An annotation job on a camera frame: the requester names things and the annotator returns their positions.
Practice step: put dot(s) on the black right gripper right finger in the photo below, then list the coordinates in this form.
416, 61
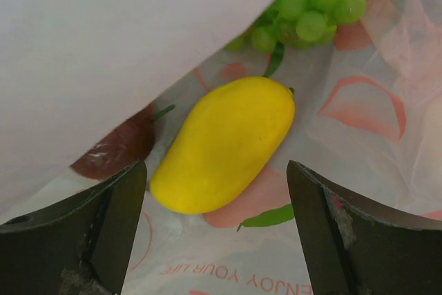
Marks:
356, 245

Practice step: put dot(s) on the dark purple fake fruit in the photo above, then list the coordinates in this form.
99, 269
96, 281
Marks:
131, 141

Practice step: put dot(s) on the pink translucent plastic bag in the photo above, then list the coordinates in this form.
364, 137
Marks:
368, 118

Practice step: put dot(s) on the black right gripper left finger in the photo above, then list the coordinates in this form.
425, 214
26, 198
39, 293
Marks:
79, 245

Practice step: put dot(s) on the yellow fake mango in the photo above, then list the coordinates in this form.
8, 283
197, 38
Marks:
225, 141

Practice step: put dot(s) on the green fake grape bunch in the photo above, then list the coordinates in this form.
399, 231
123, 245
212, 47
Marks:
298, 24

